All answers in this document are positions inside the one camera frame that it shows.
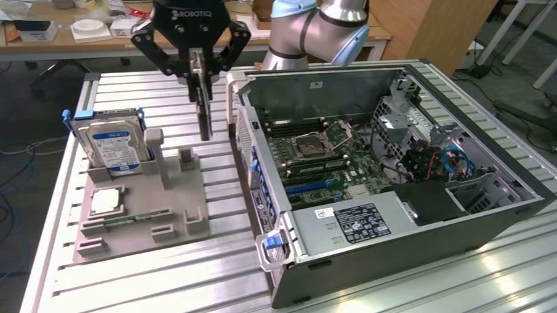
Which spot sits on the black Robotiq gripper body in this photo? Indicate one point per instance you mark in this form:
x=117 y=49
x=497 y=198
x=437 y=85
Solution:
x=192 y=29

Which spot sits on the GPU card with metal bracket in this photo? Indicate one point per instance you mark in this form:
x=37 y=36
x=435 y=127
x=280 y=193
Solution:
x=206 y=124

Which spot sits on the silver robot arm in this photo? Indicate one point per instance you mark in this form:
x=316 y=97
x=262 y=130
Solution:
x=305 y=32

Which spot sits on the black RAM slot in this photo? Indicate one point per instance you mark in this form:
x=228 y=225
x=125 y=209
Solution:
x=297 y=132
x=294 y=122
x=296 y=125
x=296 y=129

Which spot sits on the blue expansion slot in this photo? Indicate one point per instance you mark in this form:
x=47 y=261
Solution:
x=309 y=187

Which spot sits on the white paper stack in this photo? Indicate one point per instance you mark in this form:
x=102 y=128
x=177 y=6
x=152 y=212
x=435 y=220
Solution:
x=261 y=29

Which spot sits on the small white labelled box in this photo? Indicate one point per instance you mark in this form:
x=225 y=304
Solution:
x=122 y=28

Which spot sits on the small red item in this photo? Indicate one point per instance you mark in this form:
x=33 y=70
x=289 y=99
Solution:
x=141 y=13

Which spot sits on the brown cardboard box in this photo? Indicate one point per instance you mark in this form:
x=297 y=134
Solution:
x=261 y=9

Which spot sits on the wooden desk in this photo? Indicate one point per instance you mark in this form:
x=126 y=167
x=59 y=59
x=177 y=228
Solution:
x=43 y=46

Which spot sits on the white box with black lid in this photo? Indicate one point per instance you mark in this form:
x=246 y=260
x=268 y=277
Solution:
x=35 y=31

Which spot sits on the hard disk in blue carrier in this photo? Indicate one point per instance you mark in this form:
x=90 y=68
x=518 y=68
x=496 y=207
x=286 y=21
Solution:
x=113 y=146

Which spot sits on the CPU socket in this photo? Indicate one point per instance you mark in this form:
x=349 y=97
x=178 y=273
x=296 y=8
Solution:
x=312 y=146

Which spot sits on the metal socket cover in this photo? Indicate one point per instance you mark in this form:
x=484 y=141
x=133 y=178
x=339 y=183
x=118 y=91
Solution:
x=340 y=133

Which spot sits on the black RAM stick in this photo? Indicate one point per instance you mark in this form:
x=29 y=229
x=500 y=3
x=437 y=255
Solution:
x=313 y=169

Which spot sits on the grey parts rack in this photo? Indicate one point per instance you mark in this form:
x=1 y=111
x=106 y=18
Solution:
x=144 y=195

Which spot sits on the green motherboard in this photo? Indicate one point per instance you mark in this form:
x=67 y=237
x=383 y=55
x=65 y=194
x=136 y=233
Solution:
x=348 y=163

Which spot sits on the silver metal disk bay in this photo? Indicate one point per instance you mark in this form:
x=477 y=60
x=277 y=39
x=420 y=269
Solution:
x=396 y=130

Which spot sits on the silver CPU chip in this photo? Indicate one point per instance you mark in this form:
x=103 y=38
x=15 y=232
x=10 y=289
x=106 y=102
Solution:
x=106 y=200

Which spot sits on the wooden cabinet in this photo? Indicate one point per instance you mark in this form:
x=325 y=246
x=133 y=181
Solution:
x=435 y=32

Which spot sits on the green RAM stick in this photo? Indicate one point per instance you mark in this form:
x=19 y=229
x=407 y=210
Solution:
x=130 y=219

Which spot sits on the black floor box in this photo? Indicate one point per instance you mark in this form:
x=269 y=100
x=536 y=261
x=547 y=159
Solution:
x=476 y=71

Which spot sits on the grey power supply unit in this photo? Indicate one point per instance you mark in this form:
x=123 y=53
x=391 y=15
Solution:
x=323 y=234

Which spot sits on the open black PC case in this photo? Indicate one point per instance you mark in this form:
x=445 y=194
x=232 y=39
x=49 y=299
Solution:
x=392 y=261

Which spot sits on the white table frame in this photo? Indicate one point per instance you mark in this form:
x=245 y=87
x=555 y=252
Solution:
x=500 y=32

